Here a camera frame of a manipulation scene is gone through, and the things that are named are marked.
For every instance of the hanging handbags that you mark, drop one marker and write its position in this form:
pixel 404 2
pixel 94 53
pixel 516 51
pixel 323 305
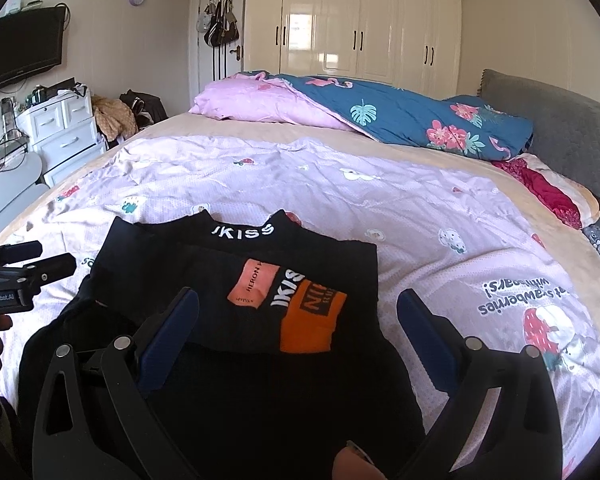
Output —
pixel 217 30

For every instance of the blue floral quilt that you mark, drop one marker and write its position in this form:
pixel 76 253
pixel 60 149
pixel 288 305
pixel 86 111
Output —
pixel 405 110

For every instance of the white drawer cabinet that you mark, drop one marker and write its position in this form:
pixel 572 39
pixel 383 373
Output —
pixel 65 130

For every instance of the lilac printed blanket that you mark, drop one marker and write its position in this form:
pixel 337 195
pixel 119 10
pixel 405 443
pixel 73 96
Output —
pixel 405 210

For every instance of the white room door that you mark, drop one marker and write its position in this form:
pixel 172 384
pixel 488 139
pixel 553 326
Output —
pixel 230 75

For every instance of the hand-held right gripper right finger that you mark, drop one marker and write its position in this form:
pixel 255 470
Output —
pixel 425 340

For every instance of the black long-sleeve sweater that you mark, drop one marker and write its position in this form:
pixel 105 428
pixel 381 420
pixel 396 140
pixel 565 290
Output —
pixel 205 270

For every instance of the dark bag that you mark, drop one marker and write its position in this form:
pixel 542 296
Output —
pixel 147 107

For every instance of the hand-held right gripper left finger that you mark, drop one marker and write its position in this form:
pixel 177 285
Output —
pixel 172 340

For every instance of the grey padded headboard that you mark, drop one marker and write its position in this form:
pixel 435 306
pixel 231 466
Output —
pixel 570 130

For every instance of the grey round table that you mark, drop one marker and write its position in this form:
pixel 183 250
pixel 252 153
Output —
pixel 10 180

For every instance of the black wall television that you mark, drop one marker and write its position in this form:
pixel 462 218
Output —
pixel 20 50

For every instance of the red floral pillow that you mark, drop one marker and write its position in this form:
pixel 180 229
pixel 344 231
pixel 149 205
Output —
pixel 550 190

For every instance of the glossy white wardrobe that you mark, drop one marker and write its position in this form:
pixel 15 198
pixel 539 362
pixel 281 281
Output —
pixel 380 25

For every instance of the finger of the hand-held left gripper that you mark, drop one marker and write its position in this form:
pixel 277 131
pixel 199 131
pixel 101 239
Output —
pixel 15 252
pixel 50 267

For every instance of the tan clothes pile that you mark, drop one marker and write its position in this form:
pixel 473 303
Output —
pixel 112 117

